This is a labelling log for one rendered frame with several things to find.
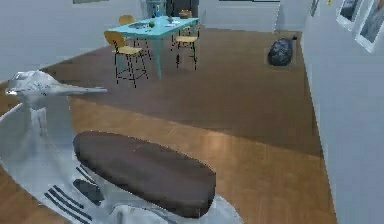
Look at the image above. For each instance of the yellow chair black legs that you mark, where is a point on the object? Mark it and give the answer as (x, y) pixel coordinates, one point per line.
(126, 50)
(126, 19)
(186, 39)

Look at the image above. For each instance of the brown oval table top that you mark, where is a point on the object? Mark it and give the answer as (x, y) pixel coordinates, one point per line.
(146, 170)

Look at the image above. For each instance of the turquoise dining table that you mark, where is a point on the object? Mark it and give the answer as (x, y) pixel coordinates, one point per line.
(163, 28)

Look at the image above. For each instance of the small dark cup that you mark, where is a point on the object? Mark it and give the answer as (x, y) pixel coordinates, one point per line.
(170, 19)

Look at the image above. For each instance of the green apple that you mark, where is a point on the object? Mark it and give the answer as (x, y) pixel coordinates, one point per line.
(151, 24)

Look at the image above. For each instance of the brown bowl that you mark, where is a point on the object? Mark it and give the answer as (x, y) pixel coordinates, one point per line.
(185, 14)

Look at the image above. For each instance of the dark grey plate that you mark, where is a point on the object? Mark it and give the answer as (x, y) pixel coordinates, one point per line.
(136, 25)

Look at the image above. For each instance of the blue bottle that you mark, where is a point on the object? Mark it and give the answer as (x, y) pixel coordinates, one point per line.
(157, 12)

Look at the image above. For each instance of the black rubbish bag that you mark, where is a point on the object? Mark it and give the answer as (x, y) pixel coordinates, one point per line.
(280, 52)

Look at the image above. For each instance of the dark cupboard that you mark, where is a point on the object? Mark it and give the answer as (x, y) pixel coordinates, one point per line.
(181, 5)

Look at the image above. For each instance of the white framed picture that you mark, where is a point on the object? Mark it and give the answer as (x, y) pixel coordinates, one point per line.
(372, 23)
(349, 10)

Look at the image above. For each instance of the grey framed wall picture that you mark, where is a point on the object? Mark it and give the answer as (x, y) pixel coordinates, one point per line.
(90, 1)

